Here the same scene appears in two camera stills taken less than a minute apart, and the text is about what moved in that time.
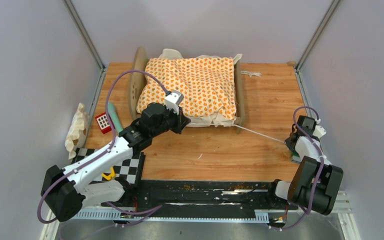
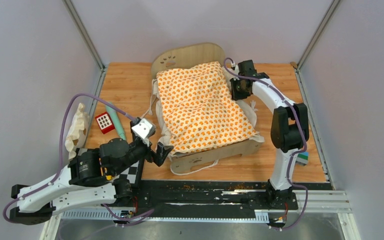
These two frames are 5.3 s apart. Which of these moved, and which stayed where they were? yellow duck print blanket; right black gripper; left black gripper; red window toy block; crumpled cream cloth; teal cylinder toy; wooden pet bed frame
Moved: right black gripper; yellow duck print blanket; left black gripper; wooden pet bed frame
Stayed: teal cylinder toy; red window toy block; crumpled cream cloth
